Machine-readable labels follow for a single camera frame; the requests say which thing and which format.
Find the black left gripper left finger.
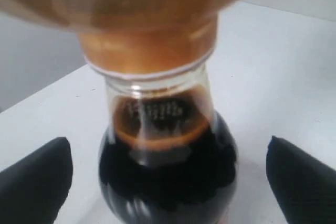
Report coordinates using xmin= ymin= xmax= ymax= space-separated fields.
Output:
xmin=1 ymin=137 xmax=73 ymax=223

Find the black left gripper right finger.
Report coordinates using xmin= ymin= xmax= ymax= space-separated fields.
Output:
xmin=266 ymin=136 xmax=335 ymax=223

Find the dark soy sauce bottle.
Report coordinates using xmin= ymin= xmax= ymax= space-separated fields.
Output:
xmin=1 ymin=0 xmax=238 ymax=223

